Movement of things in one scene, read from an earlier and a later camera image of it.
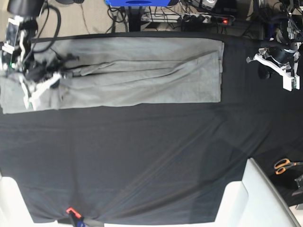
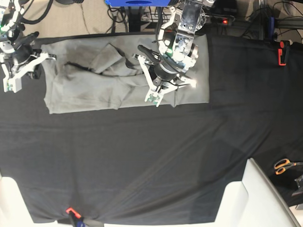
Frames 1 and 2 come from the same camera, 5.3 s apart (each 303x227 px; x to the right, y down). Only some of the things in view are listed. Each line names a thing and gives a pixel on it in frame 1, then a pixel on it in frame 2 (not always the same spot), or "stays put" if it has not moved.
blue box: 137,3 stays put
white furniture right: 253,202 stays put
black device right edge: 299,181 stays put
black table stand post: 134,19 stays put
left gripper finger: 68,57 -> 26,40
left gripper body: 38,76 -> 16,63
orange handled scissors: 280,165 stays put
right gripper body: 283,61 -> 164,79
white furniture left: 14,212 stays put
